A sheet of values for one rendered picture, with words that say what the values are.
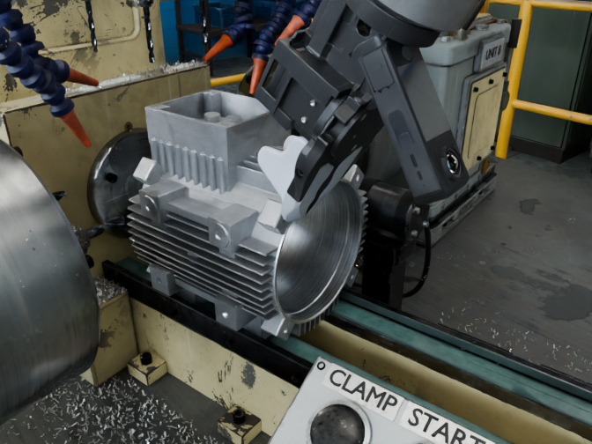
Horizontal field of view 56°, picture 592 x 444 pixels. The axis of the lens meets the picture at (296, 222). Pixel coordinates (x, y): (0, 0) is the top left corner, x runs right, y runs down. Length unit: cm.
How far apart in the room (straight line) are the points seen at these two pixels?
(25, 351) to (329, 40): 32
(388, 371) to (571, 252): 56
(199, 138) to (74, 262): 18
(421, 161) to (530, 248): 73
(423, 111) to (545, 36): 350
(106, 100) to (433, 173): 45
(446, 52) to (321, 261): 42
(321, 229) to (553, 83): 329
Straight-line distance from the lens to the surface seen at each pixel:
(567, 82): 385
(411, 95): 39
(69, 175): 71
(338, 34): 42
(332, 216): 65
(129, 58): 89
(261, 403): 66
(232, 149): 55
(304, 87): 41
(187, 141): 59
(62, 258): 46
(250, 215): 52
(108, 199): 74
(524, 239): 113
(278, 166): 46
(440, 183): 39
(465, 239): 110
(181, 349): 72
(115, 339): 76
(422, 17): 36
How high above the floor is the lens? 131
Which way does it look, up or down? 27 degrees down
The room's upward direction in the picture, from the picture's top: straight up
